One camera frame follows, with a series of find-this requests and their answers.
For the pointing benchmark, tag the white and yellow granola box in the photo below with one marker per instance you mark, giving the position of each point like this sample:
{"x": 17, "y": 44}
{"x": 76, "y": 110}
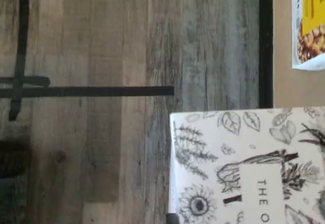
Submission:
{"x": 312, "y": 18}

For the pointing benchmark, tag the white tea box yellow strip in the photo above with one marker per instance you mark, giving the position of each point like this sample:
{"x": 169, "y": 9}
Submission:
{"x": 241, "y": 142}

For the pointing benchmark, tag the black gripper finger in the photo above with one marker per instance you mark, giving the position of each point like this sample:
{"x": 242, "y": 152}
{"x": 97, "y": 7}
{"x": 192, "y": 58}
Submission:
{"x": 172, "y": 219}

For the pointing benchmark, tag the black floor tape strip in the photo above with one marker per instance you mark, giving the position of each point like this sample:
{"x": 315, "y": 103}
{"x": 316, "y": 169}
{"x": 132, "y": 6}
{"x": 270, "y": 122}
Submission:
{"x": 101, "y": 91}

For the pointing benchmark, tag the wooden shelf board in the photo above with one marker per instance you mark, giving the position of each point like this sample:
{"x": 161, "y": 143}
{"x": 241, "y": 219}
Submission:
{"x": 281, "y": 56}

